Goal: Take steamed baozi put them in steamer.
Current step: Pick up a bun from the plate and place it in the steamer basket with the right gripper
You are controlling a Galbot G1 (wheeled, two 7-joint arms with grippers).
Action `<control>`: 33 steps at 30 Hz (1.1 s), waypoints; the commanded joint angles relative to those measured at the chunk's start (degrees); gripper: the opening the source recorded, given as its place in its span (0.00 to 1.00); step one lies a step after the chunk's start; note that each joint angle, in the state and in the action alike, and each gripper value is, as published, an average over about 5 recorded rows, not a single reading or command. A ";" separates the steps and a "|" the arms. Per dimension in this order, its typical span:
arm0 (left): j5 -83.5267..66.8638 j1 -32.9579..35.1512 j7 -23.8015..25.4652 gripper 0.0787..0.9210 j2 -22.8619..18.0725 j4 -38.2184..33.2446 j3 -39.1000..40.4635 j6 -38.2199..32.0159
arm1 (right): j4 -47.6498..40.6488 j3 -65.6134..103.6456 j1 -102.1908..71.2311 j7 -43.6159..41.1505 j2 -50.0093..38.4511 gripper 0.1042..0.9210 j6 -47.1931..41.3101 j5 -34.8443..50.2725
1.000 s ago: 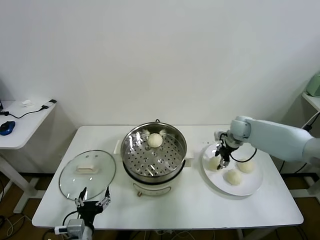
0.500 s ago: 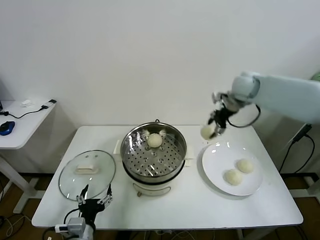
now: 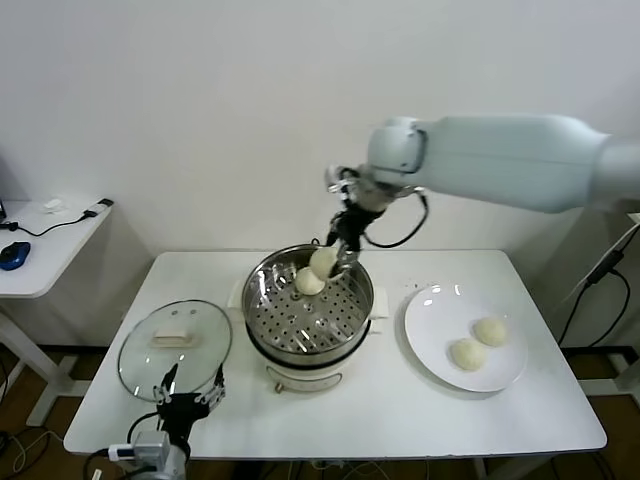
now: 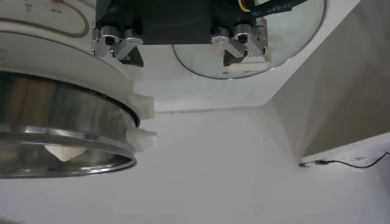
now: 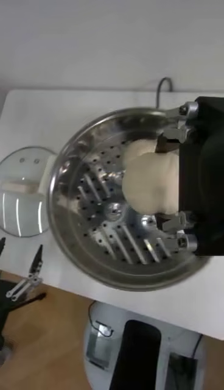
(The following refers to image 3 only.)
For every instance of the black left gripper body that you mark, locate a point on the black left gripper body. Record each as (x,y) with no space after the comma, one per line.
(182,407)

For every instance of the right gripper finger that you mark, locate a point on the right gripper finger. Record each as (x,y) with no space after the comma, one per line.
(333,236)
(347,262)

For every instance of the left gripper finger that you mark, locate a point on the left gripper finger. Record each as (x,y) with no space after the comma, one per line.
(216,392)
(167,387)

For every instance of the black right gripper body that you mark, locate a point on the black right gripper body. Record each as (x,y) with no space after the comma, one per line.
(352,230)

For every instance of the white steamed baozi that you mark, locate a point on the white steamed baozi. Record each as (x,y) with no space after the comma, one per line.
(322,262)
(490,331)
(468,355)
(305,286)

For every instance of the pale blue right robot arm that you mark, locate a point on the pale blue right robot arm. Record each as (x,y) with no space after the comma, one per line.
(500,160)

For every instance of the steel perforated steamer basket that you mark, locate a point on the steel perforated steamer basket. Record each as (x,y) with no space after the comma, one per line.
(310,325)

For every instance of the white round plate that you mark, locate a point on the white round plate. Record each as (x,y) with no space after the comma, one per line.
(435,320)

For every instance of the white side desk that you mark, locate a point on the white side desk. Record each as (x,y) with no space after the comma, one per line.
(50,260)

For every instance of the black silver usb adapter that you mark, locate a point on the black silver usb adapter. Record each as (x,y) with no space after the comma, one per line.
(97,207)

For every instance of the blue computer mouse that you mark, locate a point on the blue computer mouse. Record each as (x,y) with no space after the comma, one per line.
(15,255)

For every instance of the small white desk object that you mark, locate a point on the small white desk object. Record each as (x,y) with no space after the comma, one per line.
(54,206)

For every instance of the black laptop screen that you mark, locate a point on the black laptop screen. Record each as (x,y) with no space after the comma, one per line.
(2,210)

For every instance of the black power adapter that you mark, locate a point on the black power adapter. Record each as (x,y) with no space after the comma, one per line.
(606,267)

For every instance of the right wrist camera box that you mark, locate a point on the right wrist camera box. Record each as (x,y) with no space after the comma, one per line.
(337,181)

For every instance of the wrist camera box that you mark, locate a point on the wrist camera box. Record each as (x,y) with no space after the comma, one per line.
(150,447)
(337,181)

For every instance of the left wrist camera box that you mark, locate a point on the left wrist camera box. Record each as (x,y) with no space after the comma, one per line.
(150,447)

